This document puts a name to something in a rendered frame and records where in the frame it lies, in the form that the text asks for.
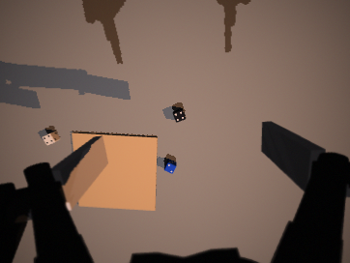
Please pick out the orange flat mat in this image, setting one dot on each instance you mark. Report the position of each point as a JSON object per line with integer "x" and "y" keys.
{"x": 129, "y": 180}

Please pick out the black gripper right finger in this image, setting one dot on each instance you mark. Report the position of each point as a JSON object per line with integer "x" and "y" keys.
{"x": 315, "y": 234}

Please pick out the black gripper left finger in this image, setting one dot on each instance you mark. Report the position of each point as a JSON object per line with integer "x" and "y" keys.
{"x": 56, "y": 237}

